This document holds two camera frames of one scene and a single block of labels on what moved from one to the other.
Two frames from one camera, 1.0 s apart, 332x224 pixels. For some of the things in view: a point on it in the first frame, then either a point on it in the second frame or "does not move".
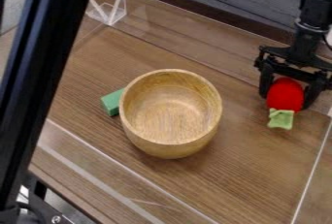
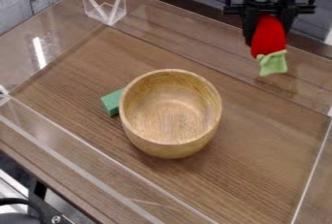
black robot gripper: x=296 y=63 -> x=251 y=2
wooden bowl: x=170 y=111 does not move
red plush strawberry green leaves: x=284 y=100 -> x=269 y=45
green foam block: x=110 y=101 does not move
